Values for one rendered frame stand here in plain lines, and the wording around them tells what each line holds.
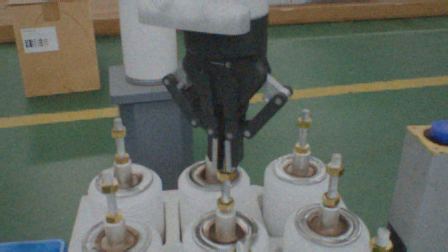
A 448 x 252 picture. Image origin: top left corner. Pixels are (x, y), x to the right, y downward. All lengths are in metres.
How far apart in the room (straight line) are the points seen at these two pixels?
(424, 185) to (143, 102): 0.44
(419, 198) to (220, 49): 0.36
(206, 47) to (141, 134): 0.43
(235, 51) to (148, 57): 0.39
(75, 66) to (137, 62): 0.81
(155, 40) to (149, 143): 0.18
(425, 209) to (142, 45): 0.48
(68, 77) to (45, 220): 0.68
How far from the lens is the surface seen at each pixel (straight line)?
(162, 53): 0.77
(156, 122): 0.79
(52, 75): 1.58
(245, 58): 0.40
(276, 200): 0.62
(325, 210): 0.52
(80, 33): 1.54
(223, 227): 0.51
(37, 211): 1.04
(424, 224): 0.66
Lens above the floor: 0.59
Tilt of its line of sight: 27 degrees down
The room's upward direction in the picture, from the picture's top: straight up
